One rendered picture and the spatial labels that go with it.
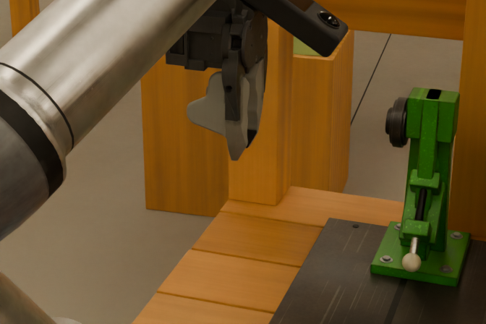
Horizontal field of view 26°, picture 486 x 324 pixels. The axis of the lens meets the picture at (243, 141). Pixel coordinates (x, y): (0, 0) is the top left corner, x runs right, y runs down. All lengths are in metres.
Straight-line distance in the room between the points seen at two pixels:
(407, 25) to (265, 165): 0.34
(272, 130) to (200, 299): 0.35
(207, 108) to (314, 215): 0.82
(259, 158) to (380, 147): 2.52
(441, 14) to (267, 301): 0.55
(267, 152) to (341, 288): 0.34
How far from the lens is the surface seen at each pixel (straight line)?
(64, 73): 0.64
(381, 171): 4.10
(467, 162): 1.73
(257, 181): 1.83
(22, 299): 0.87
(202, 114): 1.03
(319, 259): 1.64
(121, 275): 3.39
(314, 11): 0.99
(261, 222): 1.79
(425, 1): 1.75
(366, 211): 1.84
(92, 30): 0.66
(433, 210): 1.59
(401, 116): 1.54
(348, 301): 1.54
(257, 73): 1.04
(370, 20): 1.77
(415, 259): 1.55
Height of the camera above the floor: 1.71
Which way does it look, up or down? 23 degrees down
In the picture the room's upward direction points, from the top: straight up
